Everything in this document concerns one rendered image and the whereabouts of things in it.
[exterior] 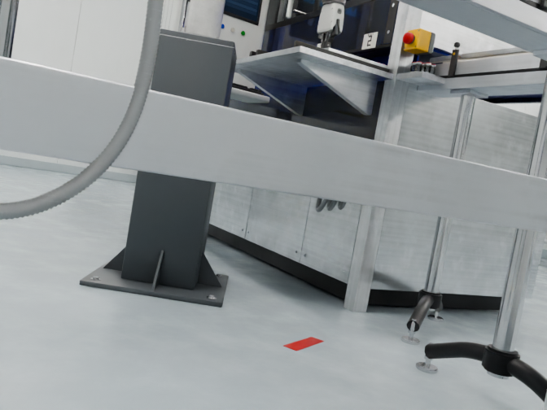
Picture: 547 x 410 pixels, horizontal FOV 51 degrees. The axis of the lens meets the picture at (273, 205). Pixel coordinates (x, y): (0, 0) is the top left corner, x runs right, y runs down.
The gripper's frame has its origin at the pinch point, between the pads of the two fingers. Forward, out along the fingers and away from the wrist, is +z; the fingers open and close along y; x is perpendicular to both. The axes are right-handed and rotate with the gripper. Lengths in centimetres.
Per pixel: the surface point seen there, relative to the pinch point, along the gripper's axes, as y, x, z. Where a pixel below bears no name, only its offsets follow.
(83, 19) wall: 544, 1, -91
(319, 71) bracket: -2.5, 2.3, 9.2
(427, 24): -12.5, -33.7, -15.9
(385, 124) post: -11.6, -23.6, 22.6
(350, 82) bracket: -2.6, -11.5, 9.8
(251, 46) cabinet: 91, -13, -14
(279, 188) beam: -92, 61, 49
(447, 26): -12.5, -43.2, -17.9
